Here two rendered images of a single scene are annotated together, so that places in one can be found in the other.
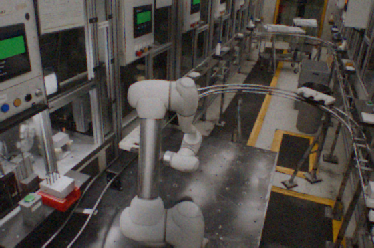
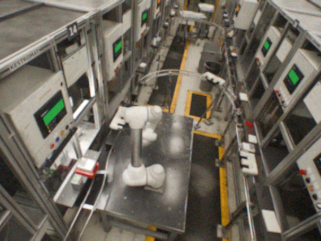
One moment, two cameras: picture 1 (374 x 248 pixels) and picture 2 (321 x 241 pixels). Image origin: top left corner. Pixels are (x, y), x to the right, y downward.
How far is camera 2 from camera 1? 0.63 m
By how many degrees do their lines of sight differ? 21
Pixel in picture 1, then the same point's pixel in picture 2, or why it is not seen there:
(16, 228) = (70, 193)
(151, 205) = (139, 170)
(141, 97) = (132, 119)
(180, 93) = (154, 116)
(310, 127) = (207, 89)
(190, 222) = (159, 176)
